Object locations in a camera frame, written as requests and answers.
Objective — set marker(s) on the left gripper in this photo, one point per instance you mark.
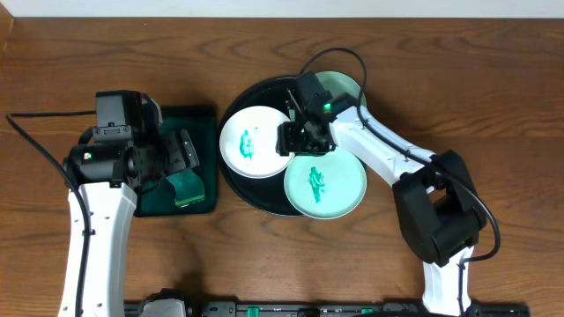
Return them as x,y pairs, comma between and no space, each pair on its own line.
181,151

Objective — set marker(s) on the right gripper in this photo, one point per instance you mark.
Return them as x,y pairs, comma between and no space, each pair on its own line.
287,141

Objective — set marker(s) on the green sponge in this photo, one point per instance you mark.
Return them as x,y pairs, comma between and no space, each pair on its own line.
188,188

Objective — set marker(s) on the white plate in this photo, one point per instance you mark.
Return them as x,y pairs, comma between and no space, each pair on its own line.
248,142

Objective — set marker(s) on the mint green plate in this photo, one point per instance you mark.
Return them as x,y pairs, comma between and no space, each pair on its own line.
343,89
325,187

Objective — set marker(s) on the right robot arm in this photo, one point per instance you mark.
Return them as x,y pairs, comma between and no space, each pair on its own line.
439,212

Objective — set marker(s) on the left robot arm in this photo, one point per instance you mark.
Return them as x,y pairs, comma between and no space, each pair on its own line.
114,164

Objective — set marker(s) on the black rectangular tray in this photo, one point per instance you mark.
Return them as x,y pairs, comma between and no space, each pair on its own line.
157,199

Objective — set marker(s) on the round black tray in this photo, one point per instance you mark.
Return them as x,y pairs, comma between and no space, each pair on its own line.
267,194

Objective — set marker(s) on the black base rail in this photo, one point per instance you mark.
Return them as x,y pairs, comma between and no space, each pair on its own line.
232,309

